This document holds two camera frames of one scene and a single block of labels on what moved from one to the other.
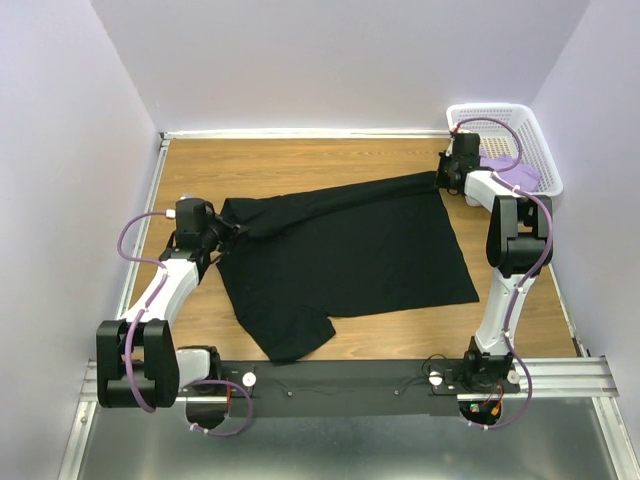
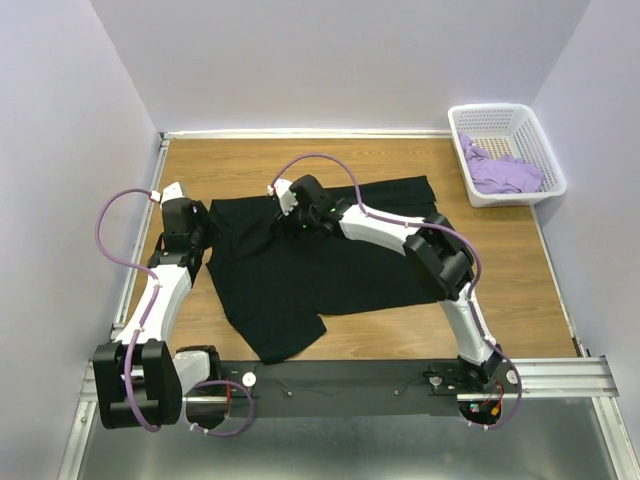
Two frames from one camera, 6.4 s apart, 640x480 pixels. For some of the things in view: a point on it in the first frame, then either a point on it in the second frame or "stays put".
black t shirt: (341, 248) stays put
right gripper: (439, 181) to (288, 219)
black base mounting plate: (343, 387) stays put
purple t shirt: (522, 177) stays put
